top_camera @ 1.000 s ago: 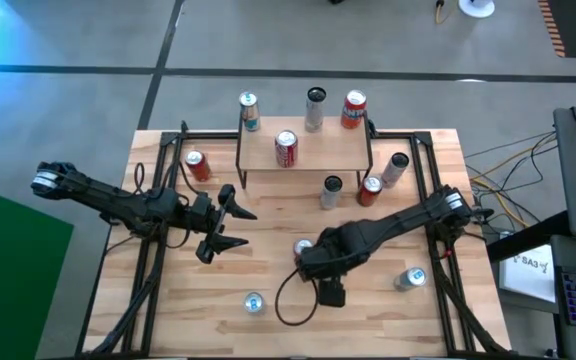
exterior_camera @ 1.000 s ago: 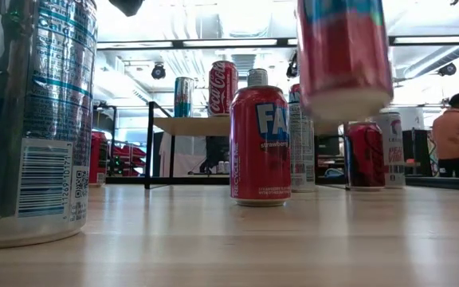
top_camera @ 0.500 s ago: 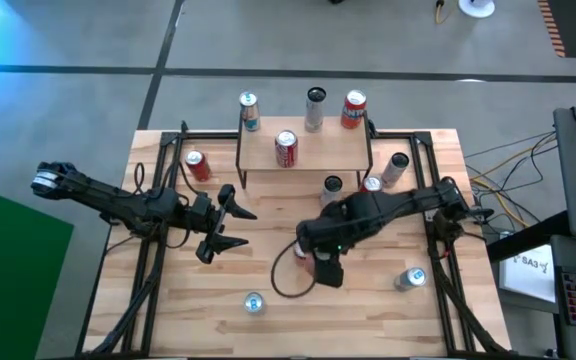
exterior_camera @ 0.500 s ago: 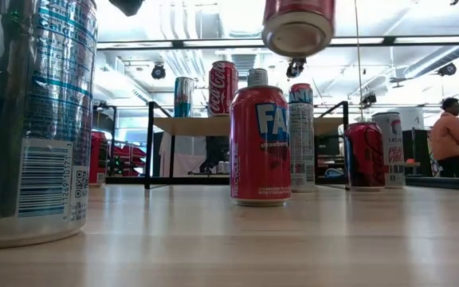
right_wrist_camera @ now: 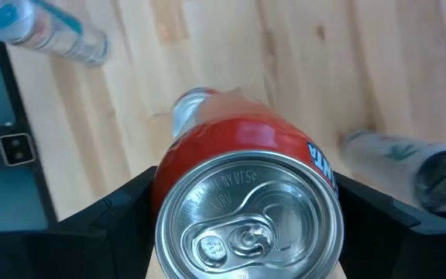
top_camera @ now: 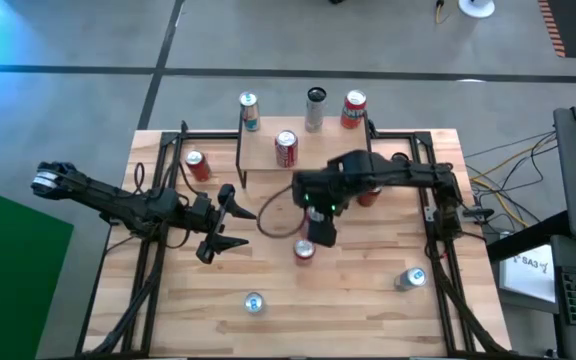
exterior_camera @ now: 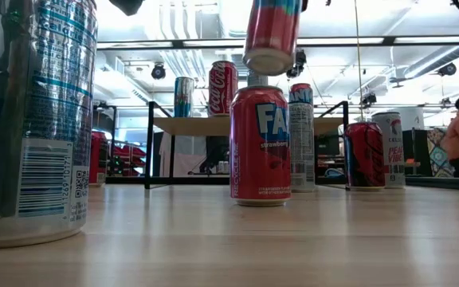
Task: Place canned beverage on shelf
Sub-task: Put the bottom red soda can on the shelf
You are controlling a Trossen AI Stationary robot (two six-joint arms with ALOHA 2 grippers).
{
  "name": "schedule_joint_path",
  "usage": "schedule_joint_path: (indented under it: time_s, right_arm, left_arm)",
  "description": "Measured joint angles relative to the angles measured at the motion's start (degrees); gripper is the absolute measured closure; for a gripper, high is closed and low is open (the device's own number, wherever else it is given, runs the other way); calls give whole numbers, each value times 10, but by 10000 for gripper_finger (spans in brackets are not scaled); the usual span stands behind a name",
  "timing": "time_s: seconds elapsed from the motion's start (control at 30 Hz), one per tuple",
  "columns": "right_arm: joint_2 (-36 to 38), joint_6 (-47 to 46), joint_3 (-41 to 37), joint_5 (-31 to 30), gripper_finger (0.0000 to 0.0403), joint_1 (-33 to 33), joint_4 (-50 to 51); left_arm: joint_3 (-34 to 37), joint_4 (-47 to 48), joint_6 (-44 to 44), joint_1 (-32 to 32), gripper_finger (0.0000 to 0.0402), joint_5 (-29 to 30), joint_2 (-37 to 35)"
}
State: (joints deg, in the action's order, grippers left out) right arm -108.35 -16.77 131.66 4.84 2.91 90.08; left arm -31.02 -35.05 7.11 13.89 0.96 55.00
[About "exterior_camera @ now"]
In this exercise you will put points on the black aluminium extrusion frame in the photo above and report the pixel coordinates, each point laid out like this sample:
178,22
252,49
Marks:
134,180

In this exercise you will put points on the wooden shelf black metal legs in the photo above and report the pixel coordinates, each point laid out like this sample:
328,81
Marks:
189,125

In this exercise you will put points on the red Coca-Cola can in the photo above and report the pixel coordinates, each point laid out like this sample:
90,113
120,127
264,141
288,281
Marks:
222,89

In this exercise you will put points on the white pillar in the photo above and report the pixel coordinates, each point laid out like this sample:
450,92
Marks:
414,117

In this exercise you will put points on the grey slim can black lid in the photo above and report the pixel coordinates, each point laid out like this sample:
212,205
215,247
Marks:
257,79

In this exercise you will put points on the black ceiling spotlight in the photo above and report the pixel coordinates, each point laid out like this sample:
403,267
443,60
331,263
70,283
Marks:
447,69
158,71
369,99
295,71

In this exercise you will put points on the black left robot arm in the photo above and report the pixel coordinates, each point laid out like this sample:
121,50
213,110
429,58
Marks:
128,6

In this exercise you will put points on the black overhead beam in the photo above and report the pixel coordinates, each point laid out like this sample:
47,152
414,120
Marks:
389,40

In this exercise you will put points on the red Fanta strawberry can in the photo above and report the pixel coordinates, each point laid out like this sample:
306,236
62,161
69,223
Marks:
271,36
253,159

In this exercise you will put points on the slim Fanta can black lid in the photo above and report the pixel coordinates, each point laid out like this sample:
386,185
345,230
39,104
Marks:
302,151

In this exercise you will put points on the colourful patterned panel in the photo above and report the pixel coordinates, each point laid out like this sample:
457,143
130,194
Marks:
436,153

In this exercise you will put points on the silver blue energy drink can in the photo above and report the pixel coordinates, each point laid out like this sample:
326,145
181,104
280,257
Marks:
54,119
183,99

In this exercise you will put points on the white cloth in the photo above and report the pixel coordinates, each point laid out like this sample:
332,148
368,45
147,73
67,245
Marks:
185,157

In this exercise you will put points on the red storage rack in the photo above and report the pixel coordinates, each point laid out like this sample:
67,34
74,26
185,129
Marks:
134,152

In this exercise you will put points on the white Celsius slim can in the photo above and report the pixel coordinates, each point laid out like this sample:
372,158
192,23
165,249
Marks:
395,151

